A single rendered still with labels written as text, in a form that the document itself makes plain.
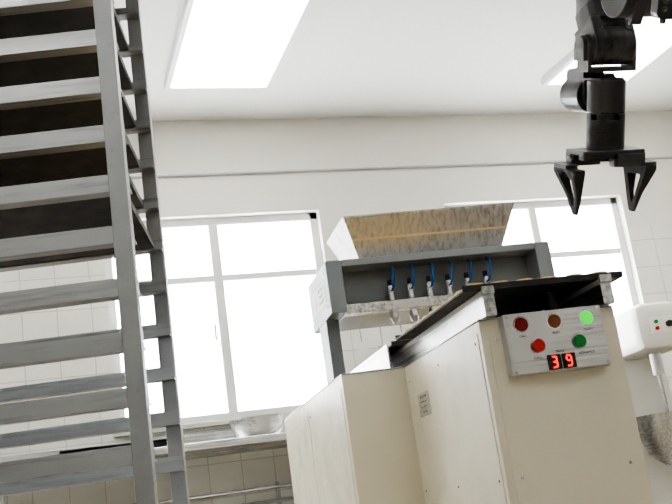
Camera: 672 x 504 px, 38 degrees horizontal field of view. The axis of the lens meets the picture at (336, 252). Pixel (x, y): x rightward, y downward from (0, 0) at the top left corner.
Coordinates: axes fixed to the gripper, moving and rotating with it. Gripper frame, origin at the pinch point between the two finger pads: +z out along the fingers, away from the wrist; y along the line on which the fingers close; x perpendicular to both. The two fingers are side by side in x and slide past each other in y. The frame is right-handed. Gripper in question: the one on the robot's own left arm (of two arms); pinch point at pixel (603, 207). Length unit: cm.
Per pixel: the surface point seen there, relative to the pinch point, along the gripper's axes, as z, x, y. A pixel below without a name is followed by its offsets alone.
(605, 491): 72, -48, -28
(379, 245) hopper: 33, -151, -7
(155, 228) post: 10, -70, 65
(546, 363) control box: 45, -58, -19
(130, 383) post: 25, -14, 73
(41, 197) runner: -3, -33, 85
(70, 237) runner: 4, -29, 81
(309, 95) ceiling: -1, -484, -59
